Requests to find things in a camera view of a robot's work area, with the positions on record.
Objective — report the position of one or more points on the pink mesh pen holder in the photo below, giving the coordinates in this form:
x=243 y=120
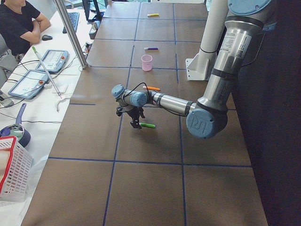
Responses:
x=146 y=62

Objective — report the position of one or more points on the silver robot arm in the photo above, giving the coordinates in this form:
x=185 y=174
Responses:
x=230 y=27

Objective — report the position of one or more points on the white plastic basket red rim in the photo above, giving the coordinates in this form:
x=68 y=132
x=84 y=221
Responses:
x=15 y=165

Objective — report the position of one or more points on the metal rod green tip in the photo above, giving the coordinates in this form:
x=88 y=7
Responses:
x=46 y=71

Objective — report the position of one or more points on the near teach pendant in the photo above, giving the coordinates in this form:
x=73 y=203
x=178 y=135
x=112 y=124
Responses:
x=29 y=85

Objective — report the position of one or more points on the person in black shirt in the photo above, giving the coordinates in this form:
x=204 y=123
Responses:
x=21 y=25

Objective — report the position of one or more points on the black computer mouse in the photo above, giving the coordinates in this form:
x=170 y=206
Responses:
x=47 y=37

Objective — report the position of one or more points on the orange highlighter pen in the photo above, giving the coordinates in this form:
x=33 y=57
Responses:
x=151 y=88

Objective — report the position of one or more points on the black monitor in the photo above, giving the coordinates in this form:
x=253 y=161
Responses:
x=92 y=11

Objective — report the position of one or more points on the teach pendant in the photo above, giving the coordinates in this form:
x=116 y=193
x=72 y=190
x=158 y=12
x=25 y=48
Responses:
x=54 y=60
x=29 y=85

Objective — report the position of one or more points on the black keyboard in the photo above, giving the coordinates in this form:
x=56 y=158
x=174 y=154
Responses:
x=74 y=19

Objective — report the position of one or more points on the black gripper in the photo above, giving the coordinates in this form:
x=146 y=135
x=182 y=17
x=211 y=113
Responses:
x=132 y=114

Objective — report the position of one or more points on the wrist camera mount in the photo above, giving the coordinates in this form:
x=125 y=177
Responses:
x=119 y=111

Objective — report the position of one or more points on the yellow highlighter pen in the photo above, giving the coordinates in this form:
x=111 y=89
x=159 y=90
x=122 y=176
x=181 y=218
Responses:
x=151 y=15

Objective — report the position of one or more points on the green highlighter pen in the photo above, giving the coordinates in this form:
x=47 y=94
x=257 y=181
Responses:
x=147 y=125

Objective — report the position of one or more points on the far teach pendant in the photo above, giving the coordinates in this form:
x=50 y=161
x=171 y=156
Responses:
x=54 y=60

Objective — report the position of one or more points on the aluminium frame post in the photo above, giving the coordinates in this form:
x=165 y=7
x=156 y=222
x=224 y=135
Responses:
x=71 y=33

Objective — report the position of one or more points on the blue saucepan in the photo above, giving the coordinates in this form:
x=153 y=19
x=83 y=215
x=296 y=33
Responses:
x=17 y=129

